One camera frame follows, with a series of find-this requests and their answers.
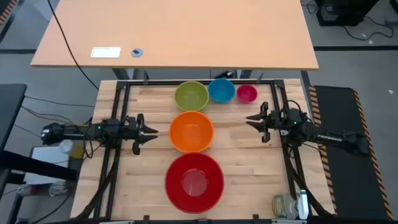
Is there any white box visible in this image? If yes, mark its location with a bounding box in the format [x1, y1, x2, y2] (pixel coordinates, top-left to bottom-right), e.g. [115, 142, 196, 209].
[24, 145, 79, 185]

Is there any large red plastic bowl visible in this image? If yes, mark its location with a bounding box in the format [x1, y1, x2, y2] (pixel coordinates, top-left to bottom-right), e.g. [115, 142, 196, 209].
[164, 152, 225, 215]

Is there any green label spray bottle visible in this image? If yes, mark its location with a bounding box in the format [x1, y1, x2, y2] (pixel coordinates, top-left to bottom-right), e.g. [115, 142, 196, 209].
[272, 189, 310, 221]

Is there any long black cable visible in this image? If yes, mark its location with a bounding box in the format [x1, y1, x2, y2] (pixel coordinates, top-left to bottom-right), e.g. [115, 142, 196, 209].
[46, 0, 100, 91]

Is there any thin floor cable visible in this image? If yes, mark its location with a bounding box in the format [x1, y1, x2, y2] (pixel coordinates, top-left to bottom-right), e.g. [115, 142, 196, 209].
[23, 95, 96, 108]

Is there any black aluminium frame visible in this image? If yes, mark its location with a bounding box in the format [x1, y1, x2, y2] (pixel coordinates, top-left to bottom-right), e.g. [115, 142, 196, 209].
[93, 79, 312, 224]

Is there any light wooden desk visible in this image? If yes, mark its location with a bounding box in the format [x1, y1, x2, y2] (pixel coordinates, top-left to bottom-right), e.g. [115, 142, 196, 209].
[30, 0, 320, 81]

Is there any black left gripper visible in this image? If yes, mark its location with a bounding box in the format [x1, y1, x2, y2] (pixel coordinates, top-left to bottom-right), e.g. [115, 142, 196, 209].
[126, 113, 159, 156]

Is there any translucent plastic container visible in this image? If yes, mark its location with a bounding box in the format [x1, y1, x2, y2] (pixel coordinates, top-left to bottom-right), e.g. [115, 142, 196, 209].
[58, 139, 75, 155]

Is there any green plastic bowl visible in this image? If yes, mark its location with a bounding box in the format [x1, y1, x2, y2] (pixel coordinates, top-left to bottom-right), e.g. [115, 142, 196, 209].
[174, 80, 210, 112]

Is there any black hazard striped floor mat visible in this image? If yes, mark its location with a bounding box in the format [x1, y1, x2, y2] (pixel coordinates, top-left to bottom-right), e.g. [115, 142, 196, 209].
[0, 0, 20, 26]
[307, 85, 394, 220]

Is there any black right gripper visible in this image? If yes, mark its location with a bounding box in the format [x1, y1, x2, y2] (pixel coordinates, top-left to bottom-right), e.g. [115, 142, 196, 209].
[246, 101, 282, 144]

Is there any small pink plastic bowl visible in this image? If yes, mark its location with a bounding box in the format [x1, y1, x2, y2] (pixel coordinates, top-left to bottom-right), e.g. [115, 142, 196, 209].
[236, 84, 259, 104]

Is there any black side table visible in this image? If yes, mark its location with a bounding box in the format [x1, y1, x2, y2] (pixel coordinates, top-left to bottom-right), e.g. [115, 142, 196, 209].
[0, 83, 78, 224]

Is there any orange plastic bowl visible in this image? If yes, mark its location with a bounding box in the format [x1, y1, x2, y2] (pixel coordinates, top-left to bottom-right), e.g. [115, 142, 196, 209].
[169, 111, 215, 154]

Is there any black computer case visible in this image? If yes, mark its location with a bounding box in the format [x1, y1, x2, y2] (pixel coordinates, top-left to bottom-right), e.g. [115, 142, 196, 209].
[315, 0, 381, 27]

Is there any white flat card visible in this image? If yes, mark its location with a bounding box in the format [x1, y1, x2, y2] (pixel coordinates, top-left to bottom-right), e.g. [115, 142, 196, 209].
[90, 46, 122, 59]

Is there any blue plastic bowl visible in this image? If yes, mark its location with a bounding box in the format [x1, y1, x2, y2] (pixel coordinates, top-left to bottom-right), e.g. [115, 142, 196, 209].
[207, 78, 236, 104]

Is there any black cable bundle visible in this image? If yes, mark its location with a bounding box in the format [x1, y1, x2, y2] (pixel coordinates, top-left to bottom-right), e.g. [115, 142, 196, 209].
[73, 147, 121, 220]
[285, 144, 332, 217]

